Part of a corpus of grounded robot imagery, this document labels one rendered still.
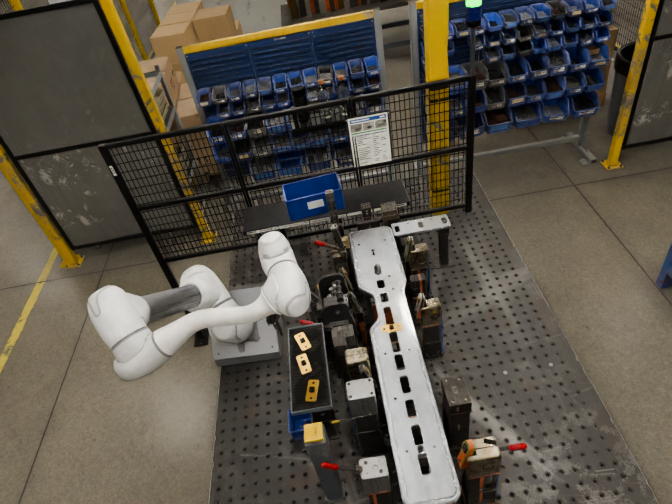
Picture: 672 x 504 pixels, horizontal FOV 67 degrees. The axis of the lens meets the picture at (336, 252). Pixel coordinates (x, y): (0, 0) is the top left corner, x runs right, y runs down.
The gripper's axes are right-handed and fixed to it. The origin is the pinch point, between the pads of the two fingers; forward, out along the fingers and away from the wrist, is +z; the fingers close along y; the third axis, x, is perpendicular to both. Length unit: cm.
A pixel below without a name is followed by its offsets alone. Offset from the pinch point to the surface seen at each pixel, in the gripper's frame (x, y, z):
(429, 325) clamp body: -3, 53, 34
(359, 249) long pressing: 50, 49, 27
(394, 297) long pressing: 13, 47, 27
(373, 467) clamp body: -51, 1, 21
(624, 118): 119, 317, 82
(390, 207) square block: 63, 75, 21
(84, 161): 268, -70, 34
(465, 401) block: -45, 40, 24
